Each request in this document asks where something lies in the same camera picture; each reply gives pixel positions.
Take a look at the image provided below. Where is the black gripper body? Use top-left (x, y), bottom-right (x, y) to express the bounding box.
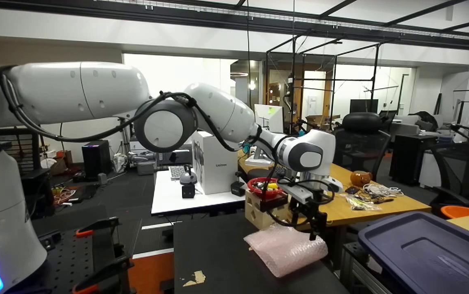
top-left (280, 179), bottom-right (339, 210)

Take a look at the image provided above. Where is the bubble wrap plastic sheet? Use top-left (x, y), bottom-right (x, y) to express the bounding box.
top-left (244, 225), bottom-right (329, 277)

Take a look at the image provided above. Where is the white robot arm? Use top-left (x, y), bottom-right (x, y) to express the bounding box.
top-left (0, 62), bottom-right (335, 294)

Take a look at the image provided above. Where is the red bowl with items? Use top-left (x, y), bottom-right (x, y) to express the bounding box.
top-left (247, 176), bottom-right (283, 199)

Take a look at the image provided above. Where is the wooden desk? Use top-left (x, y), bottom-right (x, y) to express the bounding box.
top-left (285, 152), bottom-right (433, 228)

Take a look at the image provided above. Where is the wooden shape sorter box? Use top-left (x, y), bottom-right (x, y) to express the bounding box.
top-left (246, 193), bottom-right (291, 228)

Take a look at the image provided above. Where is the orange ball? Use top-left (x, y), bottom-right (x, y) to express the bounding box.
top-left (350, 170), bottom-right (373, 186)

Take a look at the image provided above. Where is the black office chair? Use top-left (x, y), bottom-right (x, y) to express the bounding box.
top-left (334, 112), bottom-right (391, 178)

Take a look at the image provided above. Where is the white box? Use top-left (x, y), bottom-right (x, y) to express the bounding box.
top-left (192, 130), bottom-right (237, 194)

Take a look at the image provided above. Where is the dark blue storage bin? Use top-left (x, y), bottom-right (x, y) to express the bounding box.
top-left (358, 212), bottom-right (469, 294)

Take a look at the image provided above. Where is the torn tape scrap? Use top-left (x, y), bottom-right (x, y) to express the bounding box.
top-left (183, 271), bottom-right (206, 287)

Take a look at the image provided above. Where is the orange bowl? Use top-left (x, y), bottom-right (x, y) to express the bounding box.
top-left (442, 204), bottom-right (469, 219)

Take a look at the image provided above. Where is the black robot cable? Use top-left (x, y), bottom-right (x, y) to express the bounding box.
top-left (0, 63), bottom-right (339, 230)

